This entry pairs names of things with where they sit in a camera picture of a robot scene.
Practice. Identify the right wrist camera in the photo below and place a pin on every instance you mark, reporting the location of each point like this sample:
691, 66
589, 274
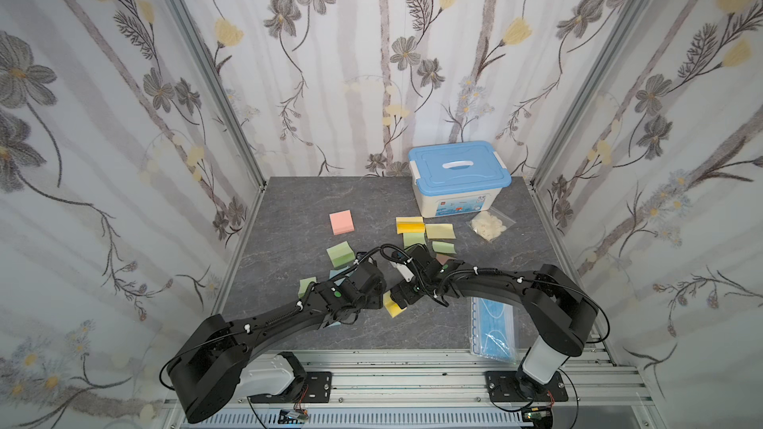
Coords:
404, 270

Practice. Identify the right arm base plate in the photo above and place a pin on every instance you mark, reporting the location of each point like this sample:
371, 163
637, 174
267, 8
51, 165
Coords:
508, 386

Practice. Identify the small circuit board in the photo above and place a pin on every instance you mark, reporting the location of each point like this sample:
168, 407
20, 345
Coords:
292, 416

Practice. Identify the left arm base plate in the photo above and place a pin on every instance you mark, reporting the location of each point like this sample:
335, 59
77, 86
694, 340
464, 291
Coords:
314, 387

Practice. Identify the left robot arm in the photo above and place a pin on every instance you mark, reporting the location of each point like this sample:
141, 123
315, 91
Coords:
206, 371

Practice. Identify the blue memo pad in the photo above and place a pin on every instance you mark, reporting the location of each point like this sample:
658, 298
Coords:
334, 272

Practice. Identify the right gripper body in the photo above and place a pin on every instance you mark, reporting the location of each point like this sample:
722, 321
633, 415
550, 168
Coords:
407, 294

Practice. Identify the small green memo pad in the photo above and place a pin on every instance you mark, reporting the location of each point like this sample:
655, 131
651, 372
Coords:
304, 284

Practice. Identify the yellow memo pad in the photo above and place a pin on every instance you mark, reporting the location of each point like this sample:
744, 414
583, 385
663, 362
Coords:
392, 308
410, 225

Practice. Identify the pink memo pad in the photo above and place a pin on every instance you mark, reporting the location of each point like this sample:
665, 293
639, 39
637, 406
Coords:
342, 222

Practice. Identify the torn yellow memo page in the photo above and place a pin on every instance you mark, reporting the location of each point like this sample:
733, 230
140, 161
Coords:
440, 231

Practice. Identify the bag of blue face masks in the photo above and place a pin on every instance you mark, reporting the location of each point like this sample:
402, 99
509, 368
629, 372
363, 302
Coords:
493, 332

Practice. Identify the torn green memo page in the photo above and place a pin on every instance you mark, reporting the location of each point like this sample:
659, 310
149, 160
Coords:
443, 247

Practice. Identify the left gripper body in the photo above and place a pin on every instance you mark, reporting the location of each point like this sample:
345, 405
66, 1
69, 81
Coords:
375, 300

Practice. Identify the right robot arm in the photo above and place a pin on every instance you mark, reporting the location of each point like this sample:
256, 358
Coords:
562, 313

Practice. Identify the white storage box blue lid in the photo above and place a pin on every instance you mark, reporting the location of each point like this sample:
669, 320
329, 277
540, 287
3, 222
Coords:
457, 178

